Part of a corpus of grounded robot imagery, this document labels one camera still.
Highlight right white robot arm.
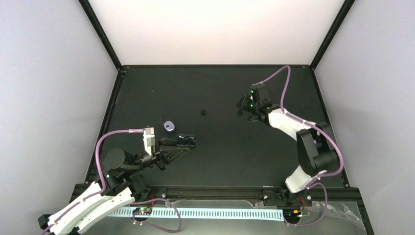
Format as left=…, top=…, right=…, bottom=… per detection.
left=237, top=84, right=344, bottom=205

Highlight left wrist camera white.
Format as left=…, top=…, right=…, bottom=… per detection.
left=143, top=127, right=155, bottom=156

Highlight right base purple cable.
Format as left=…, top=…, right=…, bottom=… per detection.
left=285, top=182, right=329, bottom=227

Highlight left circuit board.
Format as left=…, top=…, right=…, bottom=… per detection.
left=133, top=207, right=152, bottom=216

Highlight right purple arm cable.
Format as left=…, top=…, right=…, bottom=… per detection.
left=256, top=65, right=345, bottom=192

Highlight circuit board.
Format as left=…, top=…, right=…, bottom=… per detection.
left=283, top=210, right=303, bottom=218
left=133, top=207, right=152, bottom=216

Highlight lavender earbud charging case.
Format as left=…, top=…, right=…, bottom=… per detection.
left=163, top=120, right=176, bottom=133

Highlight white slotted cable duct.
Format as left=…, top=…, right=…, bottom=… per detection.
left=108, top=207, right=284, bottom=221

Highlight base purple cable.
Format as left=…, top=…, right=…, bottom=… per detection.
left=285, top=182, right=329, bottom=227
left=129, top=198, right=183, bottom=234

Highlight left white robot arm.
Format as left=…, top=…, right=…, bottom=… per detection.
left=38, top=135, right=196, bottom=235

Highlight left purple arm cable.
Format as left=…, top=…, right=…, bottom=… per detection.
left=40, top=129, right=145, bottom=235

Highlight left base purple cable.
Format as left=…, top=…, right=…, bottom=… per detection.
left=129, top=198, right=183, bottom=234

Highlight right circuit board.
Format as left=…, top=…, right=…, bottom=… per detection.
left=283, top=210, right=303, bottom=218

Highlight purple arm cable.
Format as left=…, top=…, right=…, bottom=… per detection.
left=256, top=65, right=345, bottom=192
left=40, top=129, right=145, bottom=235

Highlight black aluminium front rail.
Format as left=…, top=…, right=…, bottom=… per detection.
left=72, top=184, right=361, bottom=203

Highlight black charging case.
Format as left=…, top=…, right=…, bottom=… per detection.
left=176, top=134, right=197, bottom=149

